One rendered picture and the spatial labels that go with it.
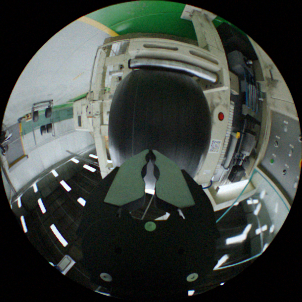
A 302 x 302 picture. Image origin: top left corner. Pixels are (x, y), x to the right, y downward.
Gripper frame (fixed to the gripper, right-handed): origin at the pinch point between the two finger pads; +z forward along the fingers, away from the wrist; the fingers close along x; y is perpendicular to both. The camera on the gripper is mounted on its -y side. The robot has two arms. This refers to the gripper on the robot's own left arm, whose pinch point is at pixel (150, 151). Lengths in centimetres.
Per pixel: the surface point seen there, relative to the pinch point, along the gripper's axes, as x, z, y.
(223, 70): 25.6, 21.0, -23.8
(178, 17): 19, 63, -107
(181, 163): 8.0, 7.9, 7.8
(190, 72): 13.1, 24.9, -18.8
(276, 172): 66, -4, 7
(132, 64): -7.5, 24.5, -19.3
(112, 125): -9.5, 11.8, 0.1
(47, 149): -1012, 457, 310
